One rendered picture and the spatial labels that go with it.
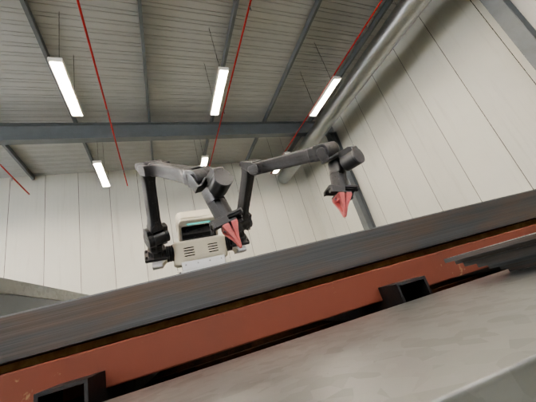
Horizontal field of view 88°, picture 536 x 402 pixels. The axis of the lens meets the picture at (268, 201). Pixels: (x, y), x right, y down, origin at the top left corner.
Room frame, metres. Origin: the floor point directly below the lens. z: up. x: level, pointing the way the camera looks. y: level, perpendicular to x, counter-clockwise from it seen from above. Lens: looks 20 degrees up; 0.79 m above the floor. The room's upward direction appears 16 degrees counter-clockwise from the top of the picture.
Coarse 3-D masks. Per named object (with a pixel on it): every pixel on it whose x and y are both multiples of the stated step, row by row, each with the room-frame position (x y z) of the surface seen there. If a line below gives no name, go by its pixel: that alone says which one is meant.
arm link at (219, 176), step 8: (216, 168) 0.68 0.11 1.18; (192, 176) 0.73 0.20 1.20; (208, 176) 0.71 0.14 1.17; (216, 176) 0.68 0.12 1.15; (224, 176) 0.69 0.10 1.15; (232, 176) 0.71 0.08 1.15; (192, 184) 0.74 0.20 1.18; (200, 184) 0.73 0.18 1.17; (208, 184) 0.72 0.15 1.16; (216, 184) 0.68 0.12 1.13; (224, 184) 0.68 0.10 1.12; (216, 192) 0.71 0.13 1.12; (224, 192) 0.72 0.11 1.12
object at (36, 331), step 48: (528, 192) 0.58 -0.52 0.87; (336, 240) 0.46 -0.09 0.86; (384, 240) 0.49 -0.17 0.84; (432, 240) 0.51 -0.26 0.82; (144, 288) 0.39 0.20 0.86; (192, 288) 0.40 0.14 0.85; (240, 288) 0.42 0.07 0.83; (0, 336) 0.34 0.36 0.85; (48, 336) 0.35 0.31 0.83; (96, 336) 0.37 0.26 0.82
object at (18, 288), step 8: (0, 280) 0.70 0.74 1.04; (8, 280) 0.73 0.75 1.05; (0, 288) 0.70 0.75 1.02; (8, 288) 0.73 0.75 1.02; (16, 288) 0.76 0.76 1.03; (24, 288) 0.79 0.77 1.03; (32, 288) 0.83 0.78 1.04; (40, 288) 0.87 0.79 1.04; (48, 288) 0.92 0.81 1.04; (24, 296) 0.94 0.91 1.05; (32, 296) 0.83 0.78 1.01; (40, 296) 0.87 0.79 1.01; (48, 296) 0.92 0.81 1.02; (56, 296) 0.97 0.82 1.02; (64, 296) 1.02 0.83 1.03; (72, 296) 1.08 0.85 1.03; (80, 296) 1.15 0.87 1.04
